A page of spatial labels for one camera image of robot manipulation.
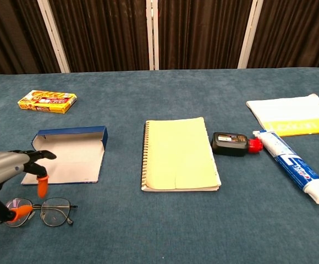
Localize blue velvet table cover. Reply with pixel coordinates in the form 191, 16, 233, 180
0, 67, 319, 264

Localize yellow spiral notebook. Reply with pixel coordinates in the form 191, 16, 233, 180
140, 117, 222, 193

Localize blue white toothpaste tube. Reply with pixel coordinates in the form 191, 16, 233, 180
252, 130, 319, 205

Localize white yellow flat pouch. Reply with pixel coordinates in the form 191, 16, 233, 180
245, 93, 319, 138

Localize wire-frame eyeglasses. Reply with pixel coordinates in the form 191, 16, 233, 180
4, 197, 78, 228

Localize dark brown pleated curtain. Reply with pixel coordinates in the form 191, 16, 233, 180
246, 0, 319, 69
47, 0, 151, 73
157, 0, 253, 70
0, 0, 61, 79

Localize yellow red food box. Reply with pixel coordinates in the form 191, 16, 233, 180
17, 90, 78, 114

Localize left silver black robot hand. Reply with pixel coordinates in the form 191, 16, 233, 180
0, 149, 57, 225

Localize blue-edged card with glasses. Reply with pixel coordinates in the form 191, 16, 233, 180
21, 125, 108, 185

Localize white screen frame post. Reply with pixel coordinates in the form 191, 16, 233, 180
146, 0, 160, 71
236, 0, 264, 69
37, 0, 71, 74

